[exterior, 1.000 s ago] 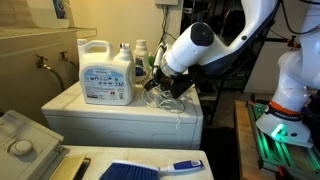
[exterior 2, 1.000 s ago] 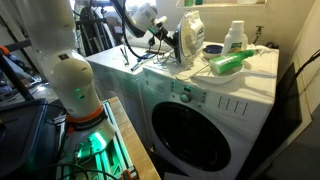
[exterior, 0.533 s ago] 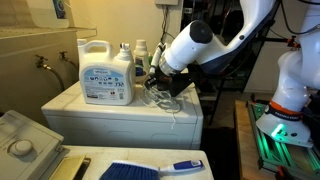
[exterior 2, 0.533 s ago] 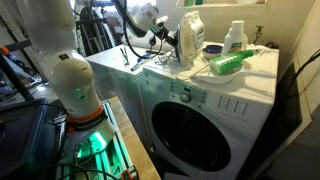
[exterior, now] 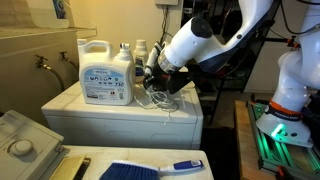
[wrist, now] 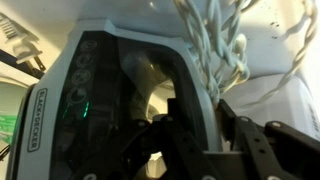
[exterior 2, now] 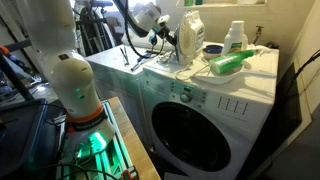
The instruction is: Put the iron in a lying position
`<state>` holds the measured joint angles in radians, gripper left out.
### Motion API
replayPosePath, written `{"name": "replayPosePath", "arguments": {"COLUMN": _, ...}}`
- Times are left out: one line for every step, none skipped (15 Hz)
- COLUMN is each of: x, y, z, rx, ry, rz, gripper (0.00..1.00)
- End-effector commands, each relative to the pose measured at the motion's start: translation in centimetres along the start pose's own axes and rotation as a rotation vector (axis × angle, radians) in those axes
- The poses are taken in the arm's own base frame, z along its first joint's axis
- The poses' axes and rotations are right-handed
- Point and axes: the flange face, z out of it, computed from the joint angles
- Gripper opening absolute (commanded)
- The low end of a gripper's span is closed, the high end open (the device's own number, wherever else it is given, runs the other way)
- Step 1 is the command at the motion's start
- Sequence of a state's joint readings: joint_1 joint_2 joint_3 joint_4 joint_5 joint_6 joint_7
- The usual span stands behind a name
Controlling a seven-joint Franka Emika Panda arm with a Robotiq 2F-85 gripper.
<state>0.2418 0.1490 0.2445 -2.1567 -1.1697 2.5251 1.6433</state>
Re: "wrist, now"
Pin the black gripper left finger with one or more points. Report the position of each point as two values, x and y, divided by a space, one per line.
180 146

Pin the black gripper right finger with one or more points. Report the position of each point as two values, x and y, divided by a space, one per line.
266 146

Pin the white and black clothes iron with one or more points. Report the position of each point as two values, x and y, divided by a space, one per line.
43 100

